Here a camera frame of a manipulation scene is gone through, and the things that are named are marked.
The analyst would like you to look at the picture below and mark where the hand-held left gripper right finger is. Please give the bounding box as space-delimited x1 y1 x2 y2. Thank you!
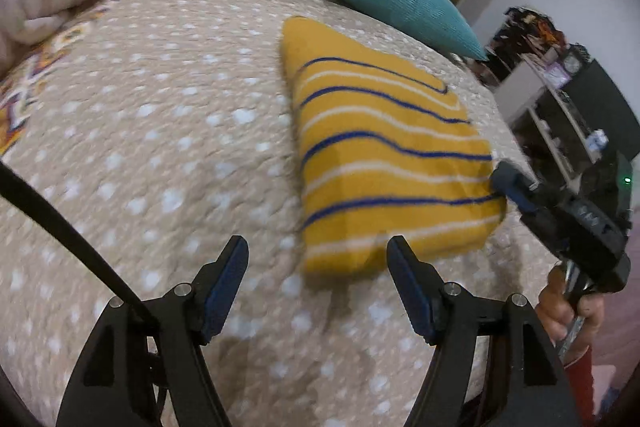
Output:
386 235 581 427

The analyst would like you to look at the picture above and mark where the black strap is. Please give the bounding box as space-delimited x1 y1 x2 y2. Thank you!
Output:
0 161 158 325

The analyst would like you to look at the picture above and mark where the yellow striped sweater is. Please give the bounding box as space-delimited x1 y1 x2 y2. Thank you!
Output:
280 16 508 278

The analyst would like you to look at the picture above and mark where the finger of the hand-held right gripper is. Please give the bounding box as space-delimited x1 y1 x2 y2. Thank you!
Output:
489 161 544 215

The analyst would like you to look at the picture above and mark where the cluttered shelf unit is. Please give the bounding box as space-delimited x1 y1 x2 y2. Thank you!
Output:
480 6 640 188

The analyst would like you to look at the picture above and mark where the zigzag patterned blanket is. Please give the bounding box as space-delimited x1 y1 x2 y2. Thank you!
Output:
0 0 126 158

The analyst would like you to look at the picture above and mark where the person's right forearm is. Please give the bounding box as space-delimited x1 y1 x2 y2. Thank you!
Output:
564 341 602 424

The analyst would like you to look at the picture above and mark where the person's right hand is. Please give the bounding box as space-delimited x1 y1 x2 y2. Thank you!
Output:
537 264 606 353

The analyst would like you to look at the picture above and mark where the beige dotted bedspread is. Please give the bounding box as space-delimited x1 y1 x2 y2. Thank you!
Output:
0 0 566 427

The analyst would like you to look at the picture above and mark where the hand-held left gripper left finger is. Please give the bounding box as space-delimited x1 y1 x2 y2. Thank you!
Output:
56 235 251 427

